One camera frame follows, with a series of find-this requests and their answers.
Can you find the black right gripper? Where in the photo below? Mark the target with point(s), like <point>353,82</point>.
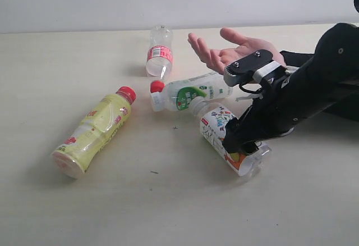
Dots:
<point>261,121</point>

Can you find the clear bottle floral label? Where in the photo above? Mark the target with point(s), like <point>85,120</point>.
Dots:
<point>213,117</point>

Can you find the clear bottle green label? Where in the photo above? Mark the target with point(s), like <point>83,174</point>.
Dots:
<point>177,95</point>

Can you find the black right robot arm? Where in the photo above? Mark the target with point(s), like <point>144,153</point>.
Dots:
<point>284,100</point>

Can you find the clear bottle red label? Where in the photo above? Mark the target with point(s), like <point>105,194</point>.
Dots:
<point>159,60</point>

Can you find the yellow drink bottle red cap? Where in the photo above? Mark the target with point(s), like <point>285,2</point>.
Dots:
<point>94,132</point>

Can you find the person's open bare hand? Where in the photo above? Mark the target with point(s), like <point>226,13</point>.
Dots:
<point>218,59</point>

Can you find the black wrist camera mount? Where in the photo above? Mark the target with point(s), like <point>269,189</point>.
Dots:
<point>255,67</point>

